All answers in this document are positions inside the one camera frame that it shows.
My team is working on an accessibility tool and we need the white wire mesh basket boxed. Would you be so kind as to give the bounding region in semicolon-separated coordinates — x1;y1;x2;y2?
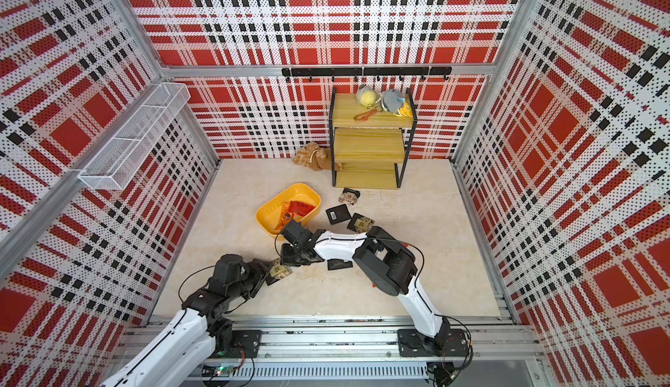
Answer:
78;82;189;191

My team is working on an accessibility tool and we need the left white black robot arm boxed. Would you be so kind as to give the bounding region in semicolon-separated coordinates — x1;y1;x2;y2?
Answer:
101;254;271;386

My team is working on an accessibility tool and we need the orange tea bag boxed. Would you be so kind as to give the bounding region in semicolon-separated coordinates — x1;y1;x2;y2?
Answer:
275;201;293;232

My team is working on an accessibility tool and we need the brown plush toy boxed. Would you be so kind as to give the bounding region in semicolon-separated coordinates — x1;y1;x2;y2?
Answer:
291;142;333;172

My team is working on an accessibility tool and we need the grey plush toy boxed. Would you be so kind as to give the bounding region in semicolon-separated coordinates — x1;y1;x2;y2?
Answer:
380;90;414;118

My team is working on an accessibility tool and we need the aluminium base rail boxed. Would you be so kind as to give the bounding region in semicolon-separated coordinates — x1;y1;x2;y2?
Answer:
104;314;545;383

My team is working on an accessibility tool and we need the black beige label tea bag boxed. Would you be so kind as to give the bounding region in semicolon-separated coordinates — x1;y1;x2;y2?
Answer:
265;259;292;286

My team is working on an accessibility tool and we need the wooden black frame shelf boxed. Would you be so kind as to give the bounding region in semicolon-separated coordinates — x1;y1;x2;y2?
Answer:
328;90;418;190

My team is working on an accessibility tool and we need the small brown tea bag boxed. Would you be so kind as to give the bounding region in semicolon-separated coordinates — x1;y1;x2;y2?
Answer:
338;188;360;206

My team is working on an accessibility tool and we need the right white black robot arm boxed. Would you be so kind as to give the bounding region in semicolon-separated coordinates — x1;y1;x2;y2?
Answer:
279;221;472;359

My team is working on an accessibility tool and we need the orange ring toy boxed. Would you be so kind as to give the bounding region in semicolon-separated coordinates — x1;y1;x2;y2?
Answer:
353;109;378;122

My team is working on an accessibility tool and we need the yellow plastic storage box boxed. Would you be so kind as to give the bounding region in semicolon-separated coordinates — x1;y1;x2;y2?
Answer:
256;183;321;237

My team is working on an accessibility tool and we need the black gold label tea bag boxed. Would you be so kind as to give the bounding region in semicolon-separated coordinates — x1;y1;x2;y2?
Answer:
347;214;375;233

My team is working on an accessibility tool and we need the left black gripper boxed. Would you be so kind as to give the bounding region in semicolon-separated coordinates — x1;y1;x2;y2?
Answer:
228;258;275;301

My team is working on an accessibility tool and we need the black hook rail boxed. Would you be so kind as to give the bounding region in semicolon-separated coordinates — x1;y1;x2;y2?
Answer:
281;66;453;79

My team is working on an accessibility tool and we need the green circuit board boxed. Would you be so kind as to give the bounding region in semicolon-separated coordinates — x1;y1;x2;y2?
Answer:
202;365;237;379

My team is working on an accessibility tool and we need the red tea bag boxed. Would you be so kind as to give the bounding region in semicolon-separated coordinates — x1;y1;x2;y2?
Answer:
291;200;315;217

